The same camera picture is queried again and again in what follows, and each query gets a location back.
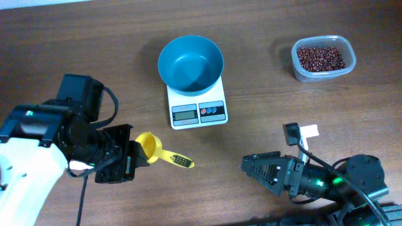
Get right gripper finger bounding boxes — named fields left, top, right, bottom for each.
left=242, top=151, right=287, bottom=168
left=241, top=163, right=283, bottom=196

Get yellow measuring scoop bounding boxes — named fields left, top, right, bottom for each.
left=135, top=132, right=195, bottom=168

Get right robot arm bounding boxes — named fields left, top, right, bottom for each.
left=241, top=151, right=396, bottom=225

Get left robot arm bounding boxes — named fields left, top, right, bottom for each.
left=1, top=74, right=148, bottom=225

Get white digital kitchen scale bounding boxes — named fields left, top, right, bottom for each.
left=167, top=77, right=229, bottom=130

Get teal blue bowl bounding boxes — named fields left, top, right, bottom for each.
left=158, top=35, right=224, bottom=96

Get red beans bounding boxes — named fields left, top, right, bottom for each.
left=296, top=47, right=346, bottom=72

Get clear plastic container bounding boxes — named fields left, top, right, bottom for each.
left=291, top=35, right=357, bottom=82

